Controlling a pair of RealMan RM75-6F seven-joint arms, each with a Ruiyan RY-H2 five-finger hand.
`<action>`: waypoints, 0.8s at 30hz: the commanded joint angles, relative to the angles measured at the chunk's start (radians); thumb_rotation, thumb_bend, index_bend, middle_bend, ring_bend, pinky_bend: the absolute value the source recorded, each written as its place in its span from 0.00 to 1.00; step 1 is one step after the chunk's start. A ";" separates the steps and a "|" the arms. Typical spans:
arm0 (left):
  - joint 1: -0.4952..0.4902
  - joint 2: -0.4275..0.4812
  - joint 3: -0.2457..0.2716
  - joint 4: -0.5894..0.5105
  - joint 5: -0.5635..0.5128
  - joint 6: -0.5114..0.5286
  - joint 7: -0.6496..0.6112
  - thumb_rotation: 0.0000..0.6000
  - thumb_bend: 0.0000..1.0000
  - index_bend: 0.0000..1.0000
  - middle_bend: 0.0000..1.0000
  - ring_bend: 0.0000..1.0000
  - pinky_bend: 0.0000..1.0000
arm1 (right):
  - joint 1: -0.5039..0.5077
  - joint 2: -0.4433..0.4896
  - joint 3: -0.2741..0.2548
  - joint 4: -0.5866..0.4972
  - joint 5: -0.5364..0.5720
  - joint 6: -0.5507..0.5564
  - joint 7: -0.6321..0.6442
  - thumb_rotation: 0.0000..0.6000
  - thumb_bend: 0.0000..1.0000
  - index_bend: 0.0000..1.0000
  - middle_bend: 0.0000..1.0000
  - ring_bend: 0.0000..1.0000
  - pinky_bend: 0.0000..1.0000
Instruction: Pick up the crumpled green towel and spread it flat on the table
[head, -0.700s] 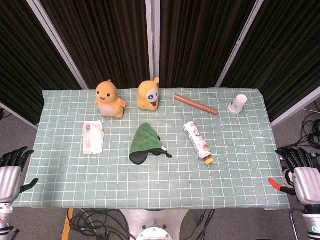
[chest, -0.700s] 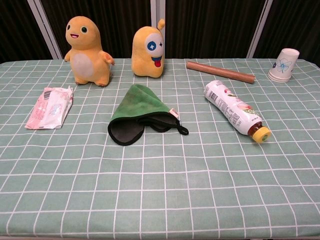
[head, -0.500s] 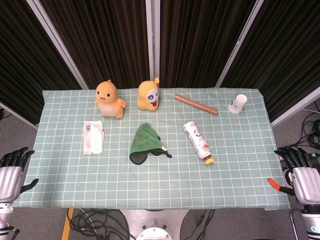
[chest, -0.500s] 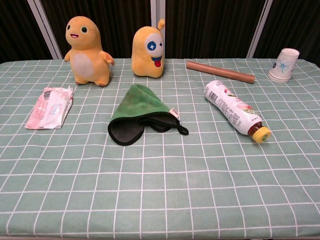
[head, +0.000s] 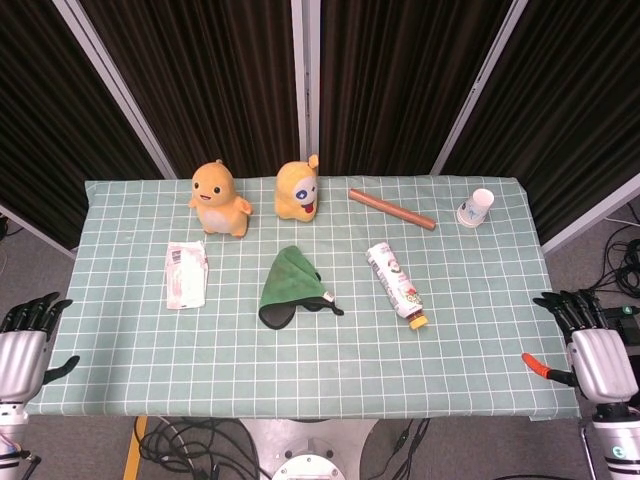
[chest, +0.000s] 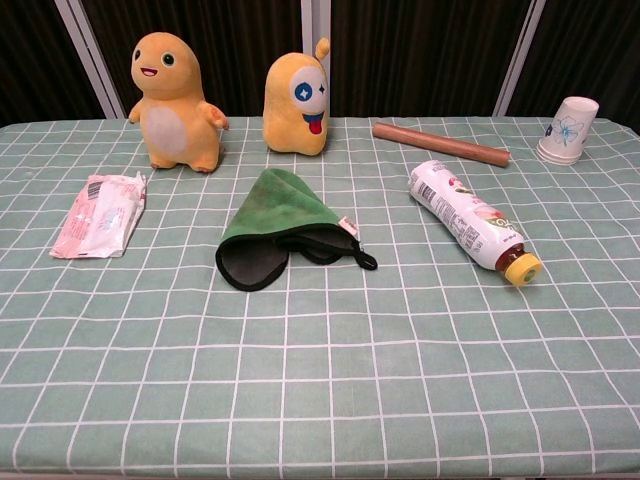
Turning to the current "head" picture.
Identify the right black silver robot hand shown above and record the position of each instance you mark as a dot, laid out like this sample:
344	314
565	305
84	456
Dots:
602	362

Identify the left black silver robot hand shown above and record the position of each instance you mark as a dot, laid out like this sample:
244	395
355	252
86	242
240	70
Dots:
20	350

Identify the green cloth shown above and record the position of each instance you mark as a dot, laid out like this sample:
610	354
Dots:
287	280

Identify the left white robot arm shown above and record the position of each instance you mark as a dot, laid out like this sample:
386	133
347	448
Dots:
10	430

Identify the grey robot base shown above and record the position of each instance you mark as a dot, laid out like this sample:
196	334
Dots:
305	445

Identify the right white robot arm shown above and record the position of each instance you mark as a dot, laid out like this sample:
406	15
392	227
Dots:
617	440

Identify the black device box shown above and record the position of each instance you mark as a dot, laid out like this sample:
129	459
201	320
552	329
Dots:
625	320

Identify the yellow floor tape strip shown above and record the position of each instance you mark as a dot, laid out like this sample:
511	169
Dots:
134	450

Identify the white pink plastic packet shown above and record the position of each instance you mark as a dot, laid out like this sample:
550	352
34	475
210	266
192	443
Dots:
186	275

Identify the white paper cup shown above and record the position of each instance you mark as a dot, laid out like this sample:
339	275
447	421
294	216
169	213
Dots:
475	207

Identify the white labelled bottle yellow cap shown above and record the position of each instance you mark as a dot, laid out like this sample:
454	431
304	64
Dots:
395	282

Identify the dark fluted partition panel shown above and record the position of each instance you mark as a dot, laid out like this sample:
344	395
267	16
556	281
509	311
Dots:
215	75
565	100
45	125
395	75

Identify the orange dinosaur plush toy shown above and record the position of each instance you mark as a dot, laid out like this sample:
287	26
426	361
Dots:
217	200

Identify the brown cylindrical rod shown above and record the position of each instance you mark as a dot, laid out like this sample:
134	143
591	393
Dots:
392	210

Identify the green checkered tablecloth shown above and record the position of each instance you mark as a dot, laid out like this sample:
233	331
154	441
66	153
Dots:
325	365

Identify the yellow one-antenna monster plush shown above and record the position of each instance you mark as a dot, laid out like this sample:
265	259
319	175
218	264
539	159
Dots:
295	195

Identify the white partition frame post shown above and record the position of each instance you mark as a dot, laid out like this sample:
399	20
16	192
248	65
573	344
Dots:
590	215
35	232
120	85
472	85
305	85

